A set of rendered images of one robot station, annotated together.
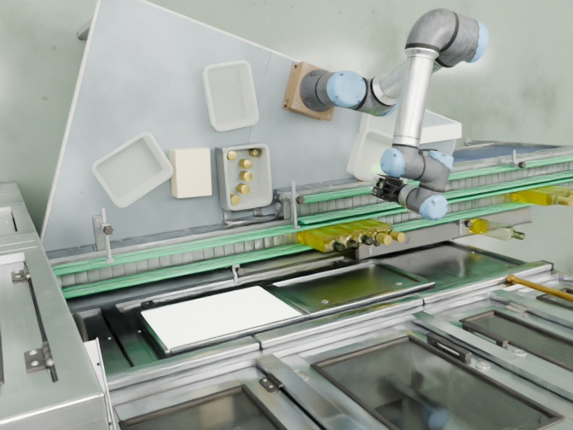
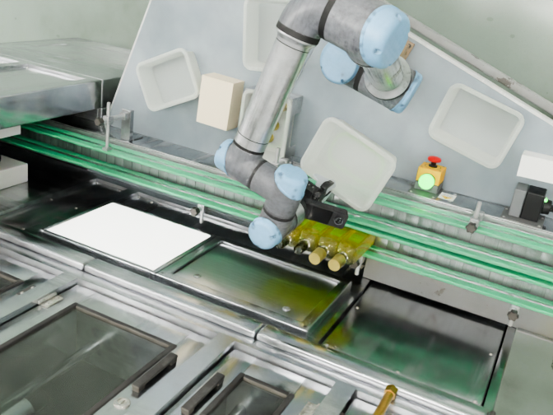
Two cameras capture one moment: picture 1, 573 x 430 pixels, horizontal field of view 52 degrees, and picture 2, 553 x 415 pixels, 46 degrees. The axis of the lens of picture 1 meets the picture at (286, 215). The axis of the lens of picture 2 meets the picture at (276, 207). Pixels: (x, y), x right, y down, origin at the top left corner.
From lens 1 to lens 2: 168 cm
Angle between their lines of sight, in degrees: 48
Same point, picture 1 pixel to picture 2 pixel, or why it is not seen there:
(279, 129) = (331, 89)
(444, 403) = (26, 389)
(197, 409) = not seen: outside the picture
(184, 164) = (207, 90)
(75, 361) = not seen: outside the picture
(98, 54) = not seen: outside the picture
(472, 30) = (353, 20)
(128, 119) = (185, 32)
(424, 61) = (278, 45)
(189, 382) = (16, 258)
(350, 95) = (334, 69)
